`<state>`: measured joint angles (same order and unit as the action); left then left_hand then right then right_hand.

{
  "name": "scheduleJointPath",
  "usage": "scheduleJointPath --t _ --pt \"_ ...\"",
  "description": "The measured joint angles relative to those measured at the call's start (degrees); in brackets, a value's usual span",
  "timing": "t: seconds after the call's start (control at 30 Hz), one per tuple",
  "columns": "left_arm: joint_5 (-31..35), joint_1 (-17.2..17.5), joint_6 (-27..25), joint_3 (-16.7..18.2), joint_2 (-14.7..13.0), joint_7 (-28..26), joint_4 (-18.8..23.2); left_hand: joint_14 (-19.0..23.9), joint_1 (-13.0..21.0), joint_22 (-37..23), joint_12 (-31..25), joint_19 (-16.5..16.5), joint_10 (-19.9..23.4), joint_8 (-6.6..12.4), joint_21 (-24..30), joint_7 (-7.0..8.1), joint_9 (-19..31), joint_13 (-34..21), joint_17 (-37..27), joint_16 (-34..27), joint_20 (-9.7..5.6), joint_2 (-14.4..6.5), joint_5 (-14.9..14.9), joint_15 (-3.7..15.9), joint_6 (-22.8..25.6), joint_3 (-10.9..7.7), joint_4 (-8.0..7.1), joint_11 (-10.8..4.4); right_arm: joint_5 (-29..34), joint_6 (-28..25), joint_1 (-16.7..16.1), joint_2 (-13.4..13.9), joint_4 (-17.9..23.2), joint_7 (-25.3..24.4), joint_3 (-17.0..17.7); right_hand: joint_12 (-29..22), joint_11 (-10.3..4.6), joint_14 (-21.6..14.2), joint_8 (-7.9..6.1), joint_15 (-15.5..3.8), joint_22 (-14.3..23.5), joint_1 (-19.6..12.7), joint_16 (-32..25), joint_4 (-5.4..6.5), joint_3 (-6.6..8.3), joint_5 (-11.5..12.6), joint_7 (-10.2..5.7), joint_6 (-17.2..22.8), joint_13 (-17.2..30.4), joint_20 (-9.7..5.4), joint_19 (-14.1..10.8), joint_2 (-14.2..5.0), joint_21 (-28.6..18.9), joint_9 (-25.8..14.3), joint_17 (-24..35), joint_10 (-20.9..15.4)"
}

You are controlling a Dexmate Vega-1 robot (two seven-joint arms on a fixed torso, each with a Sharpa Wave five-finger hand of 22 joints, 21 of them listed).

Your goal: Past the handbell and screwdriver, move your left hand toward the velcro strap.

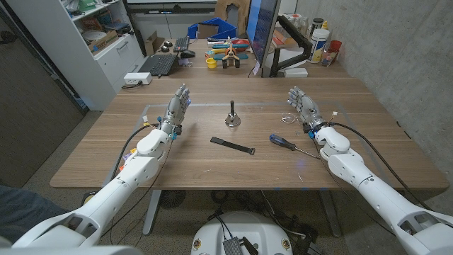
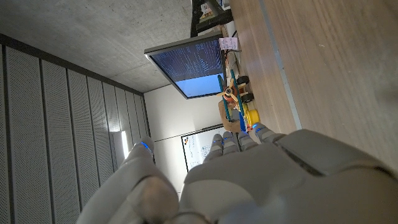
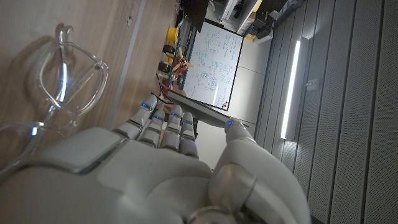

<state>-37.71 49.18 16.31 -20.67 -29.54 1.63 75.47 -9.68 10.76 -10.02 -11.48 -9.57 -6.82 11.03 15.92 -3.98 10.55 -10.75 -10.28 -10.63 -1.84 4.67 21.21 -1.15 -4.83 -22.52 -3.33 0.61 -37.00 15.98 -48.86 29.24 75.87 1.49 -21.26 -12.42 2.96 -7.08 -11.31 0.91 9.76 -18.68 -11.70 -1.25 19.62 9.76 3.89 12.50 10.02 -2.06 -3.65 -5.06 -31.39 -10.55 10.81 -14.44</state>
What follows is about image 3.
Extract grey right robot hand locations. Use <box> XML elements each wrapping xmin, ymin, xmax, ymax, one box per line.
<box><xmin>0</xmin><ymin>94</ymin><xmax>312</xmax><ymax>224</ymax></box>

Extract white metal rack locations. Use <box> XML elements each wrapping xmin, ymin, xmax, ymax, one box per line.
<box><xmin>220</xmin><ymin>0</ymin><xmax>259</xmax><ymax>32</ymax></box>

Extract whiteboard with writing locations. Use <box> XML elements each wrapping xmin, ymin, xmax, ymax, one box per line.
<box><xmin>182</xmin><ymin>20</ymin><xmax>244</xmax><ymax>111</ymax></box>

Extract wooden toy airplane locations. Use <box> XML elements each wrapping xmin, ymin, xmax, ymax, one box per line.
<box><xmin>157</xmin><ymin>37</ymin><xmax>195</xmax><ymax>91</ymax></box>

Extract yellow tape roll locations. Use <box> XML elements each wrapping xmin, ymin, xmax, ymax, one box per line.
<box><xmin>165</xmin><ymin>26</ymin><xmax>180</xmax><ymax>44</ymax></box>

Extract clear plastic safety glasses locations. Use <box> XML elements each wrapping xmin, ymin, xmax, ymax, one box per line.
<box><xmin>0</xmin><ymin>24</ymin><xmax>109</xmax><ymax>175</ymax></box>

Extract black computer monitor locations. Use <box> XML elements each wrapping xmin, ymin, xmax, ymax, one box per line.
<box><xmin>180</xmin><ymin>0</ymin><xmax>210</xmax><ymax>34</ymax></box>

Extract long ceiling light strip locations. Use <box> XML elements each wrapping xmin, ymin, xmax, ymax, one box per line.
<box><xmin>280</xmin><ymin>39</ymin><xmax>302</xmax><ymax>140</ymax></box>

